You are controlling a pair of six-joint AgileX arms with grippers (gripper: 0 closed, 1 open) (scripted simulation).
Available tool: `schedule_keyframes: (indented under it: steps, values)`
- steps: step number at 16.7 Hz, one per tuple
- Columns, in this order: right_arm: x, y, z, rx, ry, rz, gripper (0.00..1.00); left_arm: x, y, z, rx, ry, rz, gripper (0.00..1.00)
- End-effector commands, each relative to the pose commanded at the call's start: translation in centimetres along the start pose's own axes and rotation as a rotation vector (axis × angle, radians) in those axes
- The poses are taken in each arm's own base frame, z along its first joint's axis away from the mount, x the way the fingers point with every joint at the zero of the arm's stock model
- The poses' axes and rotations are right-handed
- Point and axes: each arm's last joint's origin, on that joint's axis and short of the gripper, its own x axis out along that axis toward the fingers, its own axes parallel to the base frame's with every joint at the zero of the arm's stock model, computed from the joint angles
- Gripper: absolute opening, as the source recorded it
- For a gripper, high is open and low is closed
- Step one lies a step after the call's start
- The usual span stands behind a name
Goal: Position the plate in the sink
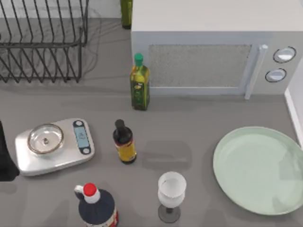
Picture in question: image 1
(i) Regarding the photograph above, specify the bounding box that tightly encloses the pale microwave oven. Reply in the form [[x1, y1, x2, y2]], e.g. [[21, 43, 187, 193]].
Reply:
[[131, 0, 303, 100]]

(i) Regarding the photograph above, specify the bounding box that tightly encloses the pale green plate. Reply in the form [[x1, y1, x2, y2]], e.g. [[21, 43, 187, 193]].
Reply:
[[212, 126, 303, 216]]

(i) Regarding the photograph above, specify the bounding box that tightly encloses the silver kitchen scale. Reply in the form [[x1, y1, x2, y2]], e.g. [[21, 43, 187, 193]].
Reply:
[[15, 118, 96, 177]]

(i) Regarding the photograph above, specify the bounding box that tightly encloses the dark jug with red cap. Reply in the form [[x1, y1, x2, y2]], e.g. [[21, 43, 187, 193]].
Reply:
[[74, 182, 119, 227]]

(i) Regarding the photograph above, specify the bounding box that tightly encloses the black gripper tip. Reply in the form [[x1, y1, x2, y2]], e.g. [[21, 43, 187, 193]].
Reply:
[[0, 121, 20, 182]]

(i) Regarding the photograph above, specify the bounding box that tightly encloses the black wire dish rack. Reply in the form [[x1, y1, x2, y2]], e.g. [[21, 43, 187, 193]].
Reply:
[[0, 0, 90, 84]]

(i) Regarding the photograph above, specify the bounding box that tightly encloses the dark brown sauce bottle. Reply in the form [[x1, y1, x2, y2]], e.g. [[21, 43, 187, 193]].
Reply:
[[113, 119, 137, 165]]

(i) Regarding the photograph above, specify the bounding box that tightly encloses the dark green bottle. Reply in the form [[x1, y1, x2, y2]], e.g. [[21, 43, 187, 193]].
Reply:
[[120, 0, 133, 30]]

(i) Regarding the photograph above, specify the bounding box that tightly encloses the small glass bowl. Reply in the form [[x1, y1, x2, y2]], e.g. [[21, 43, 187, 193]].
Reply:
[[27, 123, 65, 156]]

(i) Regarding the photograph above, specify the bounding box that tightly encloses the microwave knob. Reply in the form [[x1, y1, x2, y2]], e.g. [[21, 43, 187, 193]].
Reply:
[[265, 68, 287, 83], [273, 46, 297, 63]]

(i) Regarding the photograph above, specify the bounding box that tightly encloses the green oil bottle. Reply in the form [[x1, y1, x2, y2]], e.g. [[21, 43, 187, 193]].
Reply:
[[129, 53, 151, 111]]

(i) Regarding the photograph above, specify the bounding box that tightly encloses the white goblet glass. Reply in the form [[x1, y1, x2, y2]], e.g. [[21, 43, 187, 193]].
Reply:
[[157, 171, 187, 223]]

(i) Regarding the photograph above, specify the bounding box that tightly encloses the microwave door handle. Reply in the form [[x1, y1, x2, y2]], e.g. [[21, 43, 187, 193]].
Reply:
[[244, 44, 269, 100]]

